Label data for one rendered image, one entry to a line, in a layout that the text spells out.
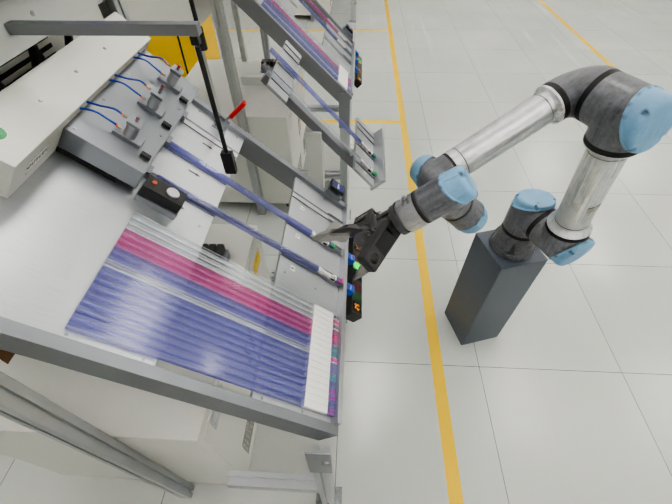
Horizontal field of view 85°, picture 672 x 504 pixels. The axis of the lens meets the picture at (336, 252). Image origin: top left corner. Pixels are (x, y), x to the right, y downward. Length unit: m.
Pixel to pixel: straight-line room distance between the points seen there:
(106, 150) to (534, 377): 1.69
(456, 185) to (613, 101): 0.39
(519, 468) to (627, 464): 0.40
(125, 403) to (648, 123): 1.29
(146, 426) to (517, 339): 1.51
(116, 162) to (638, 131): 0.99
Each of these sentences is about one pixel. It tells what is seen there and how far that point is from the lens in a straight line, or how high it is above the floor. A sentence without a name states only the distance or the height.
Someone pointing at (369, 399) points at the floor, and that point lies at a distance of 1.61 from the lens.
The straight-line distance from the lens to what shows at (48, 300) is 0.67.
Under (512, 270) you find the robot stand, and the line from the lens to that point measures 1.39.
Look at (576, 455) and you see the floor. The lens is 1.78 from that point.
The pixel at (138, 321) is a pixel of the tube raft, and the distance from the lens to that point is 0.67.
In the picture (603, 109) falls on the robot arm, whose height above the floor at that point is 1.14.
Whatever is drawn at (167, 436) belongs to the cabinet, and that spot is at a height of 0.62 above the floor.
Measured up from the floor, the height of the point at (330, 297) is 0.74.
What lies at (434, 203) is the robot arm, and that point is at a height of 1.05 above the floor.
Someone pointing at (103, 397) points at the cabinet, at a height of 0.62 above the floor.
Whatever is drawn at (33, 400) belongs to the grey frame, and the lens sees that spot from 0.84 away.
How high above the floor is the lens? 1.52
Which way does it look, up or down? 49 degrees down
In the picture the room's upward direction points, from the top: 1 degrees counter-clockwise
